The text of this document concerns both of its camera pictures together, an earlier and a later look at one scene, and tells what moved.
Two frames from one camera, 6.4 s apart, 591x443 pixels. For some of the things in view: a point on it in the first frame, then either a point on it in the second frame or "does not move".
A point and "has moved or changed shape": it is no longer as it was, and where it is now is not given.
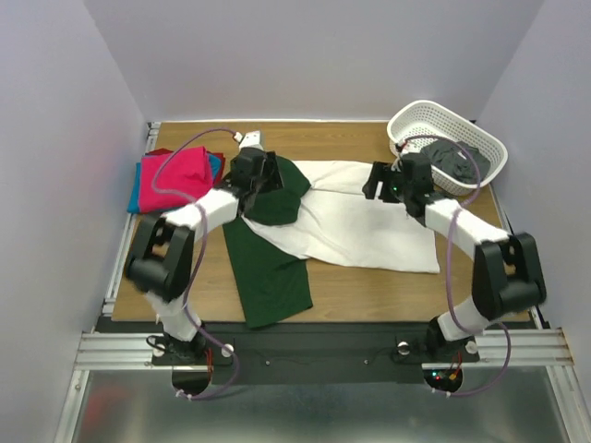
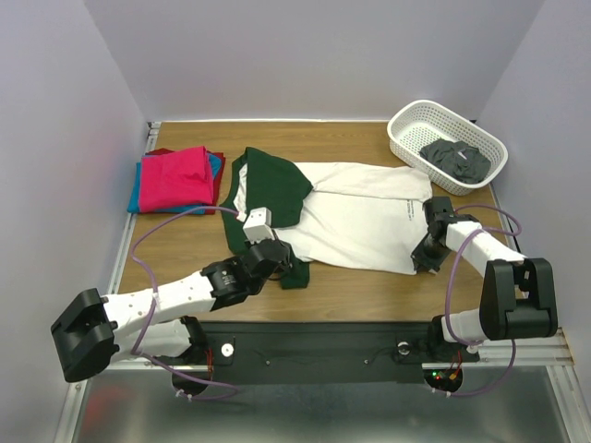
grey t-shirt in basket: (452, 156) does not move
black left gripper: (273, 181) → (284, 264)
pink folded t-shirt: (187, 173) does not move
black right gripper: (379, 180) → (425, 257)
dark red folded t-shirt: (219, 155) does not move
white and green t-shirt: (320, 211) has moved or changed shape
